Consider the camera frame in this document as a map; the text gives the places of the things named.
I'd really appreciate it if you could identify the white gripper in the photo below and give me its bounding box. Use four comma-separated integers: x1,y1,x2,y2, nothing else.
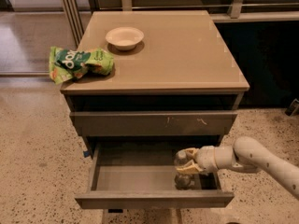
175,146,219,175

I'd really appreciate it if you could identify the clear plastic water bottle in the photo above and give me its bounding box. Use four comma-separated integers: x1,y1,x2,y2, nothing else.
174,150,192,189

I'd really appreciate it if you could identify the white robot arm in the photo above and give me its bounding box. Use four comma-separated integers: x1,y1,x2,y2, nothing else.
174,136,299,199

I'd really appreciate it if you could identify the grey drawer cabinet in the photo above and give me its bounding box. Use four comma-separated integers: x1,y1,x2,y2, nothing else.
60,10,250,224

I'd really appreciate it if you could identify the grey open middle drawer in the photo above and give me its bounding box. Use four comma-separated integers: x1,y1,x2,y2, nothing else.
75,142,234,209

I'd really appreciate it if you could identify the grey top drawer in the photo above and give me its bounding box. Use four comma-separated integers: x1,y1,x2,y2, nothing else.
70,111,237,137

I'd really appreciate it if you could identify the blue tape piece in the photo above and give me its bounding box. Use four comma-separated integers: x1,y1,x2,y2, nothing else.
83,150,91,158

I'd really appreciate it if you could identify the dark object on floor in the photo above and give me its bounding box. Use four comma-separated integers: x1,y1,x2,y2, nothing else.
285,99,299,116

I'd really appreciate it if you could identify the white bowl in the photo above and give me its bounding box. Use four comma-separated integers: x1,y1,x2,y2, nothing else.
106,27,144,50

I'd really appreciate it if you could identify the green chip bag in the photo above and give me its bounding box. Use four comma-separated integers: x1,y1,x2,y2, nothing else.
49,47,114,84

